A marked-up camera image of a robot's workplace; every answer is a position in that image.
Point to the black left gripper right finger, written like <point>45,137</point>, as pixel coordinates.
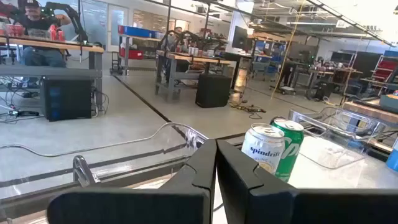
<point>264,205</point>

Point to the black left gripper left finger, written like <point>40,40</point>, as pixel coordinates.
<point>155,208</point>

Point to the green Sprite can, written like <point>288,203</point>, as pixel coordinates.
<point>290,149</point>

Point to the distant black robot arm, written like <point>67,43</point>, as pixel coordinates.
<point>74,18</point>

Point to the red soda can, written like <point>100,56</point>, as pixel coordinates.
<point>61,35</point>
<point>53,32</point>

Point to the clear plastic bin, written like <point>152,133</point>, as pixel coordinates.
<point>329,152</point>
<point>81,169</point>

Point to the small wheeled dolly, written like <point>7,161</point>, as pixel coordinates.
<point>284,90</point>

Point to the black computer tower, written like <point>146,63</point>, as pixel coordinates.
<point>66,99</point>
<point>213,91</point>

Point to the blue shelving rack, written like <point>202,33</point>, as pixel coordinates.
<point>270,59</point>

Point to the wooden workbench grey legs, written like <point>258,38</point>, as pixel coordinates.
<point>62,46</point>
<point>186,57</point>
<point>329,72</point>

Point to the grey metal shelf rack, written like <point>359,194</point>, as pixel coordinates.
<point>126,62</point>

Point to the black hand truck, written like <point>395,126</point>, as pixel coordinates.
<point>116,63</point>

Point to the black office desk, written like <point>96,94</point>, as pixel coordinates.
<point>236,57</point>

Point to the red storage bin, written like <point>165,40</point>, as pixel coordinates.
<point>133,54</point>

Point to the black power strip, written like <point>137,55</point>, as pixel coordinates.
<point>25,113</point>

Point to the black computer monitor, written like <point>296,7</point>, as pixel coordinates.
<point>240,37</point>

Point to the blue storage bin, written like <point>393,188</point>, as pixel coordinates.
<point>143,32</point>

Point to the person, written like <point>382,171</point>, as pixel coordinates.
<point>40,23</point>
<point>178,30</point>

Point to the white glazed door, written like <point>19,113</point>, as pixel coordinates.
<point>118,28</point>

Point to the large black wall screen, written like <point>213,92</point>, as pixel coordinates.
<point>303,53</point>

